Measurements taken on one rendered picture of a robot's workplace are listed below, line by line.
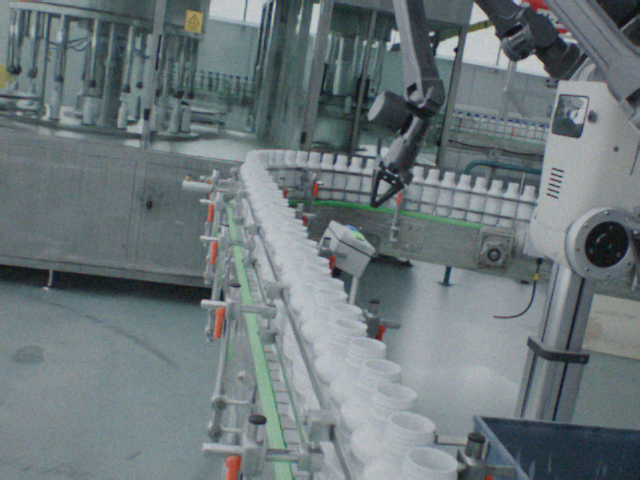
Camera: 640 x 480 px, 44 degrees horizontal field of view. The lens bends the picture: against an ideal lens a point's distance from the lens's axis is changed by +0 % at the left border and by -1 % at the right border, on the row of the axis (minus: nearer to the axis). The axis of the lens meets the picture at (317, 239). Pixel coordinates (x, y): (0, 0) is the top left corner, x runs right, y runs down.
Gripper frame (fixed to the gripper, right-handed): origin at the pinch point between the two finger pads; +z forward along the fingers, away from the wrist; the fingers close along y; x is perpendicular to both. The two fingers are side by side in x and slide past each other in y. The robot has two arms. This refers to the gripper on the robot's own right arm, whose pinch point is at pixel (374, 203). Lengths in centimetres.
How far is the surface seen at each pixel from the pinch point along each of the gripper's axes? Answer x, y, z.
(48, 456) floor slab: -29, -108, 136
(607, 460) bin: 41, 51, 16
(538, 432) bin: 27, 51, 17
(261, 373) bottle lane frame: -17, 53, 26
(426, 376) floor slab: 134, -225, 77
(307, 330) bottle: -19, 70, 14
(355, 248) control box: 0.1, 3.7, 9.7
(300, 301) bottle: -19, 59, 14
